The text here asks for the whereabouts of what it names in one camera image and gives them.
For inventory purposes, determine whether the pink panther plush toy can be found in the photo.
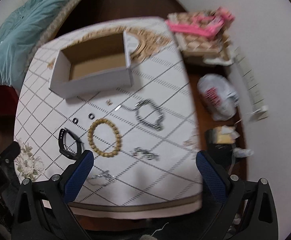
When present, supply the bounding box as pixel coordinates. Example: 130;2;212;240
165;7;235;40

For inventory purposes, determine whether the thin silver chain front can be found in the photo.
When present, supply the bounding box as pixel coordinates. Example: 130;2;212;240
86;169;119;186

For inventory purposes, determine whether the checkered brown cushion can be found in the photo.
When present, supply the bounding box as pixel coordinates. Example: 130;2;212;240
167;10;234;65

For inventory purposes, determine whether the white charger plug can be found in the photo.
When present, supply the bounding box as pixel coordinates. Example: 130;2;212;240
247;105;269;115

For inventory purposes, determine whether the yellow tissue box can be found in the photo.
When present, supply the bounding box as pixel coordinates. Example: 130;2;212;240
206;126;240;145

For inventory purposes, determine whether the teal duvet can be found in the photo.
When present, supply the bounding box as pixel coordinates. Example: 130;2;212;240
0;0;69;90

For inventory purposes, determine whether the small silver chain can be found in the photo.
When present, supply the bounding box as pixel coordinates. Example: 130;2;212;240
130;146;161;161

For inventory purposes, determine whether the white plastic bag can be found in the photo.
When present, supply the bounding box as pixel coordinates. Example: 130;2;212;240
197;74;239;121

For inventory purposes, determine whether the white cardboard box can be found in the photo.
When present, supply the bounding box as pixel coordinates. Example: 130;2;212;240
49;31;134;99

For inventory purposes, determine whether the black fitness band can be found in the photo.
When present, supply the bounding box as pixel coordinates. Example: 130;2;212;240
58;128;83;160

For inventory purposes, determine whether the white power strip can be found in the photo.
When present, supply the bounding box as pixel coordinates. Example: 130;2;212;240
233;47;269;121

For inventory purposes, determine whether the wooden bead bracelet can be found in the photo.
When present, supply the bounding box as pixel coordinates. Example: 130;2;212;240
87;117;122;158

